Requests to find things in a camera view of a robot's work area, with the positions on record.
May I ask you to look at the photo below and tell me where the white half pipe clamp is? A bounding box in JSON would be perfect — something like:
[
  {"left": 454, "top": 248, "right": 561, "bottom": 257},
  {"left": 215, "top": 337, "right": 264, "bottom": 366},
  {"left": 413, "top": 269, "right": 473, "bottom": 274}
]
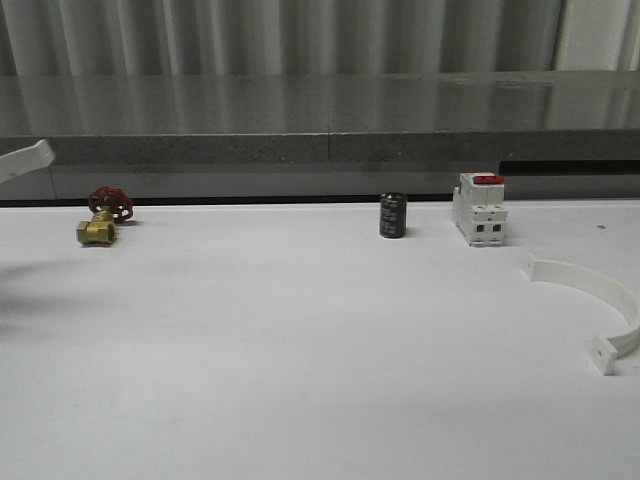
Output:
[
  {"left": 0, "top": 139, "right": 55, "bottom": 183},
  {"left": 527, "top": 254, "right": 639, "bottom": 376}
]

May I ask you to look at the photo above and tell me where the black cylindrical capacitor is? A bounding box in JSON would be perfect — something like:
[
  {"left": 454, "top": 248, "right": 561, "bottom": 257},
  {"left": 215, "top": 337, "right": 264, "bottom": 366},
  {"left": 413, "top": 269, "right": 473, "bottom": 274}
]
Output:
[{"left": 379, "top": 192, "right": 407, "bottom": 239}]

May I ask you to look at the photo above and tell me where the grey stone counter ledge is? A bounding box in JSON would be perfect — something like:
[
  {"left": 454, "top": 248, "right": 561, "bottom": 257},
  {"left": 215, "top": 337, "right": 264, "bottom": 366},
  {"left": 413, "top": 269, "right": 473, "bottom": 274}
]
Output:
[{"left": 1, "top": 71, "right": 639, "bottom": 203}]

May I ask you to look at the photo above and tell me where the brass valve red handwheel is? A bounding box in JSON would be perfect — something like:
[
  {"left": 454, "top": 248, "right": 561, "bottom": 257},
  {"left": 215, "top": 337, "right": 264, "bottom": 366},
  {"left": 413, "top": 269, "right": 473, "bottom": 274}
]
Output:
[{"left": 76, "top": 186, "right": 133, "bottom": 245}]

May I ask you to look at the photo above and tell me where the white pleated curtain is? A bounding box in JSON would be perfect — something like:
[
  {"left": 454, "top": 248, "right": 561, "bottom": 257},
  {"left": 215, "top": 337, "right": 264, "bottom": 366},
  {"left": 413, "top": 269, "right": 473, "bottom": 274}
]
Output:
[{"left": 1, "top": 1, "right": 639, "bottom": 76}]

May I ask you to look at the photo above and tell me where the white circuit breaker red switch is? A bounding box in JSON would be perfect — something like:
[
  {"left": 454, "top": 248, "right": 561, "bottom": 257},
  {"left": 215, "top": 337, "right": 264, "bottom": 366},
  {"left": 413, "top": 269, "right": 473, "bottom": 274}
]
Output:
[{"left": 452, "top": 172, "right": 508, "bottom": 247}]

